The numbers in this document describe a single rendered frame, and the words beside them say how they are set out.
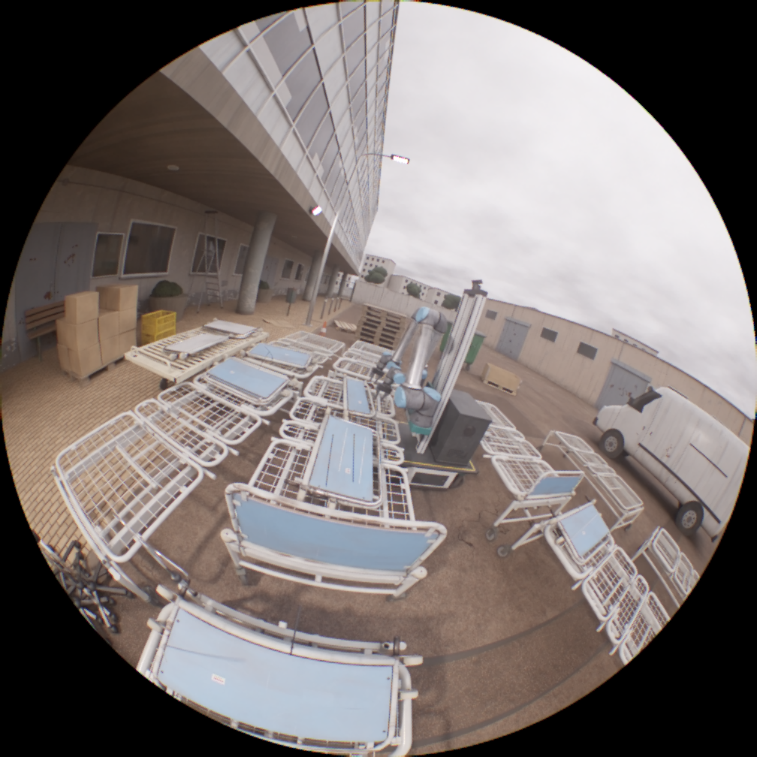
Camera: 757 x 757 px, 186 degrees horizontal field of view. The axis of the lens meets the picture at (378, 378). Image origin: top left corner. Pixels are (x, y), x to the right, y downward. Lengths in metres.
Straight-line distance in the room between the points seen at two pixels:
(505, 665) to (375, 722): 1.12
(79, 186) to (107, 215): 1.08
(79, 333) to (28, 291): 2.52
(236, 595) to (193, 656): 0.69
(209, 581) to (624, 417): 8.07
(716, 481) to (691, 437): 1.37
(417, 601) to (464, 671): 0.62
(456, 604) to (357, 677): 1.05
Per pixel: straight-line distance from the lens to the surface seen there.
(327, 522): 0.76
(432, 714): 1.70
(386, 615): 1.60
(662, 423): 7.36
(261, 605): 1.53
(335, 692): 0.94
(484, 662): 1.85
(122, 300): 3.96
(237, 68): 4.52
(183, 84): 3.24
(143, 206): 6.91
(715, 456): 7.41
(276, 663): 0.91
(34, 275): 5.80
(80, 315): 3.55
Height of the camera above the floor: 1.49
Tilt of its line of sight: 20 degrees down
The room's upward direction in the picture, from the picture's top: 17 degrees clockwise
